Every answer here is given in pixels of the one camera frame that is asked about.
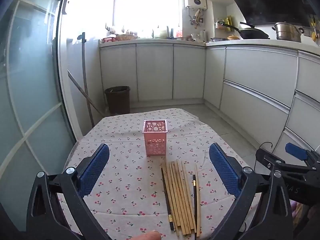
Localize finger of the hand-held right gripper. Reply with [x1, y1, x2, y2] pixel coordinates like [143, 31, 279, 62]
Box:
[255, 148, 316, 178]
[285, 142, 320, 167]

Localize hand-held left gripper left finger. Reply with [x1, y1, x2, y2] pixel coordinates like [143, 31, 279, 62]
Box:
[26, 143, 110, 240]

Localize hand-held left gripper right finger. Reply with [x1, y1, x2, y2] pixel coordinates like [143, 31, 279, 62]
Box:
[209, 142, 294, 240]

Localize black chopstick gold band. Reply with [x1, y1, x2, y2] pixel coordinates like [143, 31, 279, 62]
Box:
[192, 174, 197, 239]
[161, 167, 175, 232]

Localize bundle of wooden chopsticks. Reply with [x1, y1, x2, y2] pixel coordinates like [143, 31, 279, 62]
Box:
[164, 159, 201, 238]

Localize pink perforated utensil holder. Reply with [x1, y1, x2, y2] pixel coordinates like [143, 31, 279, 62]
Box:
[142, 119, 167, 156]

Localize person's left hand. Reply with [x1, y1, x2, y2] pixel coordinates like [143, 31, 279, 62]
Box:
[134, 231, 162, 240]

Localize cherry print tablecloth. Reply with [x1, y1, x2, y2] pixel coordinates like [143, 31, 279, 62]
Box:
[64, 108, 253, 240]

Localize dark brown trash bin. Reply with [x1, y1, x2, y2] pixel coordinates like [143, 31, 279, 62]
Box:
[104, 86, 131, 115]

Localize straight wooden stick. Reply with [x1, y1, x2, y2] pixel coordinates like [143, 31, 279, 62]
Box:
[67, 70, 103, 117]

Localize grey kitchen base cabinets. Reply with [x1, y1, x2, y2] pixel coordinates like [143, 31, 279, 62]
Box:
[99, 39, 320, 167]

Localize frosted glass sliding door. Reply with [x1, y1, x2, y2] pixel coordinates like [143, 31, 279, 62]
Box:
[0, 0, 77, 230]

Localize steel cooking pot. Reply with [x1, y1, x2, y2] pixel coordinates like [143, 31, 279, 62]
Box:
[272, 22, 305, 43]

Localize yellow hanging kitchen tools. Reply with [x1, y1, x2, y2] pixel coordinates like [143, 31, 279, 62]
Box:
[308, 14, 320, 42]

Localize black wok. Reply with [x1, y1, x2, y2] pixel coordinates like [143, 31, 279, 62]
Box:
[221, 22, 270, 40]

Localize woven basket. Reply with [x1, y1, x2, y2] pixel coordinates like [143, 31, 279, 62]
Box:
[115, 33, 138, 41]

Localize black range hood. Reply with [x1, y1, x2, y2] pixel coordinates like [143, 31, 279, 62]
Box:
[222, 0, 319, 27]

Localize water heater pipes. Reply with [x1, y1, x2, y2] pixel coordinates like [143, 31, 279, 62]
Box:
[188, 8, 205, 30]

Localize bright kitchen window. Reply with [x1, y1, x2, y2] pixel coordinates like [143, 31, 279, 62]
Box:
[112, 0, 182, 39]

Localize thin black cable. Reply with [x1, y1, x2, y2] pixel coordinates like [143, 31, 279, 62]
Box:
[254, 142, 273, 168]

